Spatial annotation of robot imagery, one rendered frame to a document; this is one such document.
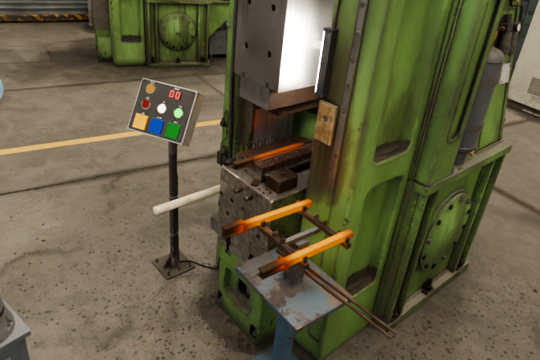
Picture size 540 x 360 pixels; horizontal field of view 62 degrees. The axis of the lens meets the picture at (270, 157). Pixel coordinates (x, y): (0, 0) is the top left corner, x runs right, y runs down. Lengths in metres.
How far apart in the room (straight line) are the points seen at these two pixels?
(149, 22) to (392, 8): 5.33
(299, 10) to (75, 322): 1.96
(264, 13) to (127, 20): 5.04
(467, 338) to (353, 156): 1.49
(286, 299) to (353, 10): 1.11
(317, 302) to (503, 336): 1.51
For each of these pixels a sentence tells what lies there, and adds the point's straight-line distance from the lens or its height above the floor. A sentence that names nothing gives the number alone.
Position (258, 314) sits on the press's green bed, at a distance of 2.38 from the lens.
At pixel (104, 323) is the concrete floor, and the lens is 2.70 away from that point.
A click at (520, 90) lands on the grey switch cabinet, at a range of 7.18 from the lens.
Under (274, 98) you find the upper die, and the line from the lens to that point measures 1.90.
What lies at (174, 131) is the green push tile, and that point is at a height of 1.01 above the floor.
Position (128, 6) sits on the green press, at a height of 0.83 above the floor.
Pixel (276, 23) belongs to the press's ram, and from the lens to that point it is 1.80.
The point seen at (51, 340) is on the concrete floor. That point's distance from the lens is 2.69.
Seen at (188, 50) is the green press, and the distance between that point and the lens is 6.93.
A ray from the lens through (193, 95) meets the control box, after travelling 2.28.
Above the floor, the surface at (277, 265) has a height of 0.97.
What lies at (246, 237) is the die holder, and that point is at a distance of 2.18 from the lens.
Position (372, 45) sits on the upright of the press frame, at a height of 1.62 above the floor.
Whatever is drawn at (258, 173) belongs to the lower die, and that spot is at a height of 0.96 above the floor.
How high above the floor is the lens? 1.96
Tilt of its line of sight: 27 degrees down
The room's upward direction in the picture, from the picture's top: 6 degrees clockwise
